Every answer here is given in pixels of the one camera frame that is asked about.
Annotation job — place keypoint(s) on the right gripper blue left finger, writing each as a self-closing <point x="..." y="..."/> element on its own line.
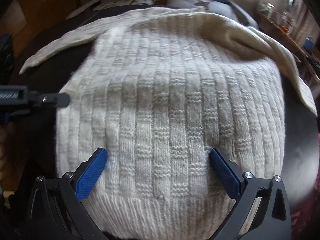
<point x="76" y="186"/>

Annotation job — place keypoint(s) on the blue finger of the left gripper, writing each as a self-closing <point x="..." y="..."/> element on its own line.
<point x="50" y="100"/>

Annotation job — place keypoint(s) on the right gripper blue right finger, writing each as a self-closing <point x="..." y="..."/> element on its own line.
<point x="240" y="188"/>

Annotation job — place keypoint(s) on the cream knitted sweater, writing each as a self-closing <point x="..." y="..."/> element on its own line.
<point x="161" y="88"/>

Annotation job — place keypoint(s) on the blue folding chair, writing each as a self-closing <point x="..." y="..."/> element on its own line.
<point x="308" y="43"/>

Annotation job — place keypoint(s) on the pink ruffled bed cover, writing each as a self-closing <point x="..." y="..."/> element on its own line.
<point x="305" y="221"/>

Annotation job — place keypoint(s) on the grey deer print pillow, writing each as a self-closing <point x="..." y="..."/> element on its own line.
<point x="209" y="6"/>

